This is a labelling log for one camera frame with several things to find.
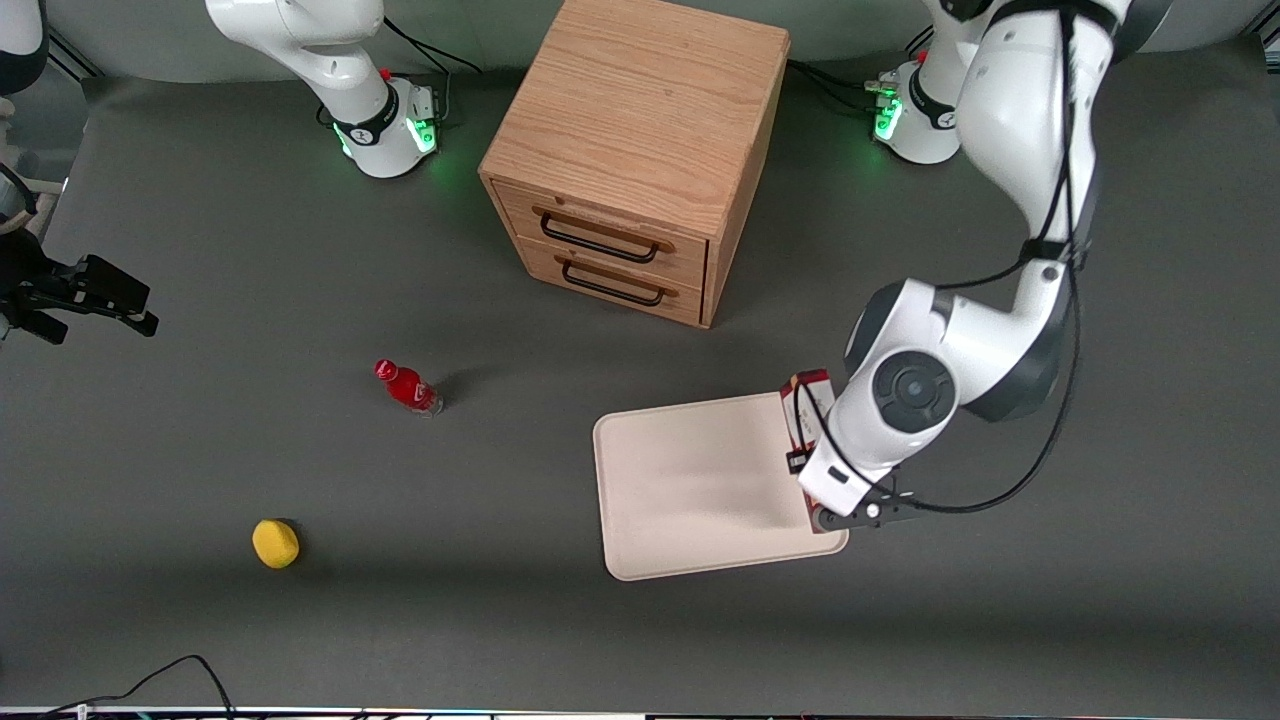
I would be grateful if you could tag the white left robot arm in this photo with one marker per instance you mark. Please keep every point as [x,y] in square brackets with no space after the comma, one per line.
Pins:
[1030,120]

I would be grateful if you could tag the wooden drawer front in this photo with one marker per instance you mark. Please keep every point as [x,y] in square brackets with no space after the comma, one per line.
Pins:
[610,222]
[620,290]

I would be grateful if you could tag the beige rectangular tray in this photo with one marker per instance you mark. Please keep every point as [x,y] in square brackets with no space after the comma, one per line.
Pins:
[700,485]

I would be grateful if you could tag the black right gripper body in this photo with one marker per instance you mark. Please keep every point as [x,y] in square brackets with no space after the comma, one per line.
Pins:
[28,278]

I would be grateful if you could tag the red soda bottle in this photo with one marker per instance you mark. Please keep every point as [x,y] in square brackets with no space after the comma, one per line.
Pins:
[406,387]

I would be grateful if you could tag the wooden drawer cabinet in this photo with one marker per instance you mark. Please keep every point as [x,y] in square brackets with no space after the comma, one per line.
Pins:
[640,110]

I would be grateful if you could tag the red cookie box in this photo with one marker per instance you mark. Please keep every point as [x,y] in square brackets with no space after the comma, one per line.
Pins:
[808,385]

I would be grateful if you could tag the yellow lemon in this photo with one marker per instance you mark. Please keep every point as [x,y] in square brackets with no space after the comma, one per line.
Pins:
[275,544]

